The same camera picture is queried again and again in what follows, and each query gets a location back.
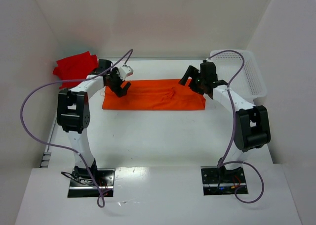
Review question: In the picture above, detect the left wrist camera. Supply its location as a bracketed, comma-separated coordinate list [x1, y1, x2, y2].
[118, 65, 134, 80]

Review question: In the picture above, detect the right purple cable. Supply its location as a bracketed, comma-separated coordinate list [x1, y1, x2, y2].
[204, 50, 266, 204]

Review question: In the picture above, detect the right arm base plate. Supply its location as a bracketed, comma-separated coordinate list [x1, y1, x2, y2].
[200, 167, 248, 196]

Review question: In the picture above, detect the folded red t shirt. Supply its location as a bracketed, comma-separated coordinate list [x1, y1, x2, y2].
[52, 51, 98, 80]

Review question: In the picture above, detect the white plastic basket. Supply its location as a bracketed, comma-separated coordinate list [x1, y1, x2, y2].
[209, 49, 267, 100]

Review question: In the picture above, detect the orange t shirt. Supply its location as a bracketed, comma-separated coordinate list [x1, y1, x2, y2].
[102, 79, 206, 111]

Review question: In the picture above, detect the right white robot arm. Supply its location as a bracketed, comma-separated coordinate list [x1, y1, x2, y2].
[179, 60, 271, 176]

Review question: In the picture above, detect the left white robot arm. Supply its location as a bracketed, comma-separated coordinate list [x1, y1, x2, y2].
[57, 59, 133, 185]

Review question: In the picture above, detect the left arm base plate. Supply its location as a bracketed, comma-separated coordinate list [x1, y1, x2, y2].
[61, 169, 115, 198]

